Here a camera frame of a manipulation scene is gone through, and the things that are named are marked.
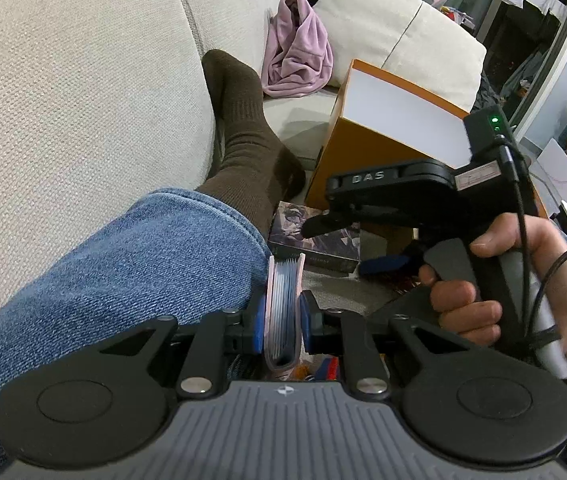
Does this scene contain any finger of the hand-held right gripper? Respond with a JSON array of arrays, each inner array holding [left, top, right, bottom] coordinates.
[[360, 253, 414, 277], [301, 211, 361, 241]]

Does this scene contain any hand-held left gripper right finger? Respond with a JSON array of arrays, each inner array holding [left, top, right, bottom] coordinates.
[[299, 290, 469, 396]]

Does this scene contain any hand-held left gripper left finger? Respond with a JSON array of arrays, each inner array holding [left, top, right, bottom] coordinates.
[[97, 294, 270, 400]]

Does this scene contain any thin pink card booklet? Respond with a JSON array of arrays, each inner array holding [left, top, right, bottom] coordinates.
[[265, 254, 309, 382]]

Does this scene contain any orange storage box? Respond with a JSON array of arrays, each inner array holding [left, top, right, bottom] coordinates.
[[303, 59, 550, 242]]

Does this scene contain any dark printed card box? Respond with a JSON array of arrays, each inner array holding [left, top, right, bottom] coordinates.
[[267, 201, 363, 274]]

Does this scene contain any person's leg in blue jeans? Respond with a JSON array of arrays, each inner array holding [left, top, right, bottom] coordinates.
[[0, 187, 273, 478]]

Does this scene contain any beige sofa cushion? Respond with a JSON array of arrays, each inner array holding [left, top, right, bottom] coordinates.
[[312, 0, 487, 113]]

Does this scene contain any white low cabinet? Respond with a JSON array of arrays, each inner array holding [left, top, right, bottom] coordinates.
[[531, 139, 567, 261]]

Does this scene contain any pink cloth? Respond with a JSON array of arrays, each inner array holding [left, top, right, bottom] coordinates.
[[262, 0, 335, 99]]

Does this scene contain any black cable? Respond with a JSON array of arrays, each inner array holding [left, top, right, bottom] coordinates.
[[497, 141, 567, 356]]

